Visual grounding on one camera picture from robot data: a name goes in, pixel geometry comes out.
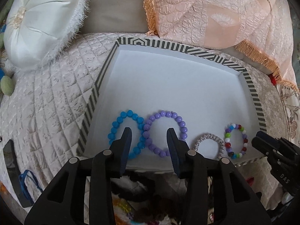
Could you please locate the purple bead bracelet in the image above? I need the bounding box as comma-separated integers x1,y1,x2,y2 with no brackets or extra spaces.
142,110,188,158

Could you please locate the multicolour bead bracelet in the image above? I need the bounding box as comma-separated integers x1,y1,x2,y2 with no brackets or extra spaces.
224,122,249,160

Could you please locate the striped hexagonal white tray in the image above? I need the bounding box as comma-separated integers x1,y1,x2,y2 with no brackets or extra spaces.
80,37,267,157

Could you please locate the small red object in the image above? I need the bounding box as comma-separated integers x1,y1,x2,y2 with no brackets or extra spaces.
269,74,277,86

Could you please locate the quilted beige bedspread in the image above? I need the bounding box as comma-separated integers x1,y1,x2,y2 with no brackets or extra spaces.
1,33,299,188

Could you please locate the peach fringed blanket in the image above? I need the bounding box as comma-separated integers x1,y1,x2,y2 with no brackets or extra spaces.
143,0,297,87

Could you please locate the beige headboard cushion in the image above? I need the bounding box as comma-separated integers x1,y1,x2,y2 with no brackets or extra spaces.
80,0,148,34

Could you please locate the round white satin cushion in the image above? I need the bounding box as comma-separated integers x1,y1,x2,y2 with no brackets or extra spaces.
4,0,89,70

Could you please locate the blue bead bracelet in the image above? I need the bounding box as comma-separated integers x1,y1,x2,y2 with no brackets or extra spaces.
107,109,147,160

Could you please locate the silver glitter hair tie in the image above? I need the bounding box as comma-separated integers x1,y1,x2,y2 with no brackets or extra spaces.
193,133,226,161

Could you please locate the orange yellow bead bracelet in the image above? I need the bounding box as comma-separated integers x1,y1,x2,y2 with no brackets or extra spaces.
112,194,137,225

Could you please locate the blue cord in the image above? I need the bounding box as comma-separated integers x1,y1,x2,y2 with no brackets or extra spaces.
18,169,44,205

